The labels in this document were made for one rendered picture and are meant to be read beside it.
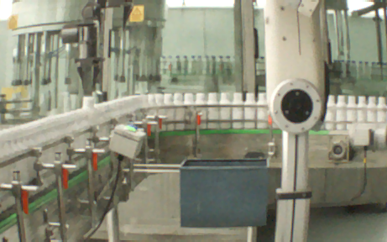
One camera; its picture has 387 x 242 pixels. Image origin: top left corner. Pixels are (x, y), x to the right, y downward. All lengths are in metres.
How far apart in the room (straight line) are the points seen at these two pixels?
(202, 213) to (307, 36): 1.01
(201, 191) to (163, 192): 3.05
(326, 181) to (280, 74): 5.73
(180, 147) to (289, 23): 2.01
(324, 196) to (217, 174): 5.02
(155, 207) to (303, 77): 3.91
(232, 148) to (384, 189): 3.92
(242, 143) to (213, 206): 1.30
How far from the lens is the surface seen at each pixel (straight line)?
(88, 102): 3.23
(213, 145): 4.86
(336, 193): 8.58
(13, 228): 1.93
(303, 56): 2.85
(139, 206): 6.69
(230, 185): 3.61
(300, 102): 2.86
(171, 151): 4.73
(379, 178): 8.61
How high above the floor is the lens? 1.29
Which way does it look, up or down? 3 degrees down
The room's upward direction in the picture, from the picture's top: straight up
